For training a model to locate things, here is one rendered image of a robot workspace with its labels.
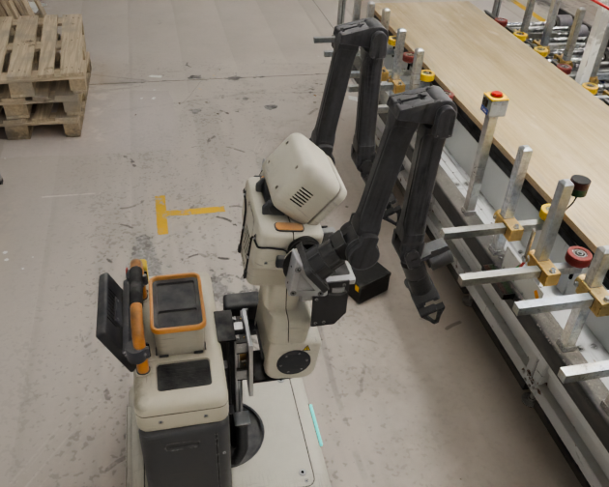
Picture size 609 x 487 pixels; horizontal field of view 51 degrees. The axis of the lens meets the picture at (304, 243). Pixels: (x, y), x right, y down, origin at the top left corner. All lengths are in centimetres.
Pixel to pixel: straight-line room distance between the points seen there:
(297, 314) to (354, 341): 122
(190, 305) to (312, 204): 50
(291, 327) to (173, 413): 40
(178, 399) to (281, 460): 62
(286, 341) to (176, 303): 33
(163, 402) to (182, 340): 18
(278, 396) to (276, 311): 66
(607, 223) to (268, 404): 138
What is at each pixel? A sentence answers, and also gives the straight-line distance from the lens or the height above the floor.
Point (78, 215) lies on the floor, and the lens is 392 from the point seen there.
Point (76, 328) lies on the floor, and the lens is 320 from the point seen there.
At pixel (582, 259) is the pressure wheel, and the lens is 228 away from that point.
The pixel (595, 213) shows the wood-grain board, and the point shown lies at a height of 90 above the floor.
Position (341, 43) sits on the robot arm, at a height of 159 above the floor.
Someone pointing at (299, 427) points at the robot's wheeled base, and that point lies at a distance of 236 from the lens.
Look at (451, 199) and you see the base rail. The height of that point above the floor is 70.
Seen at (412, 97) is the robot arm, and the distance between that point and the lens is 140.
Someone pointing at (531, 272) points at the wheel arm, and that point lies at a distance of 223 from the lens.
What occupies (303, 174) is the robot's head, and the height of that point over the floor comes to 137.
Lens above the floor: 218
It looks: 37 degrees down
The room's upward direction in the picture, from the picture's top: 3 degrees clockwise
